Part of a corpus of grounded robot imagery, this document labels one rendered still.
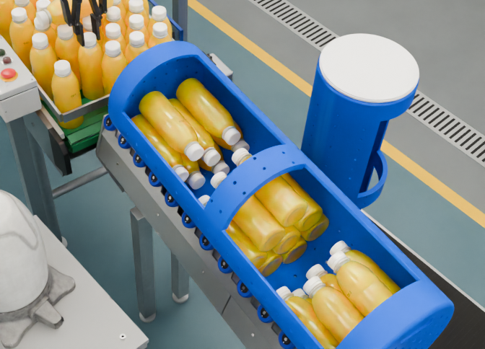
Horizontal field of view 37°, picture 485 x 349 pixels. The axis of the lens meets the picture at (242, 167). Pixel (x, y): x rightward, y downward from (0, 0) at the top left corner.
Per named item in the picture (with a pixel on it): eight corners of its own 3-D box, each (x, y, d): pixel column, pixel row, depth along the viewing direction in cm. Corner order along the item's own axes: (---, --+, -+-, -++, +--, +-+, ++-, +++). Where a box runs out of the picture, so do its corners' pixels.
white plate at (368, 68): (322, 97, 191) (322, 100, 192) (426, 103, 192) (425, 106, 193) (316, 30, 209) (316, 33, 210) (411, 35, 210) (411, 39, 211)
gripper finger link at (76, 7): (84, -12, 177) (79, -11, 176) (80, 27, 184) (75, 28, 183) (76, -20, 179) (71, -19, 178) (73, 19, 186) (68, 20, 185)
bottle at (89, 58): (106, 101, 204) (101, 50, 189) (81, 100, 203) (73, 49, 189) (109, 84, 208) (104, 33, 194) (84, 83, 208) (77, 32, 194)
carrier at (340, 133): (284, 277, 258) (363, 280, 259) (320, 102, 191) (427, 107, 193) (281, 213, 276) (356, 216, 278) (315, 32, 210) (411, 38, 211)
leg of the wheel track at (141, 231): (144, 325, 259) (136, 222, 211) (136, 314, 261) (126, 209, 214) (158, 317, 261) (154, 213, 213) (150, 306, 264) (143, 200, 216)
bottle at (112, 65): (113, 112, 201) (108, 62, 187) (99, 98, 204) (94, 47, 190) (135, 102, 204) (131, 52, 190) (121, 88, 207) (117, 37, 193)
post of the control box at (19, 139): (54, 297, 264) (3, 100, 187) (49, 289, 265) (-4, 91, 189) (64, 292, 265) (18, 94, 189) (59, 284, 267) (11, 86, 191)
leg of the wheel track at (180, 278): (177, 306, 264) (177, 201, 217) (169, 294, 267) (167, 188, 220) (190, 298, 267) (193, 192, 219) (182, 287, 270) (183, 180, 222)
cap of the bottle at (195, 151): (197, 154, 168) (201, 159, 167) (183, 157, 166) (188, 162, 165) (201, 141, 166) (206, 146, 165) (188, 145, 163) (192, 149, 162)
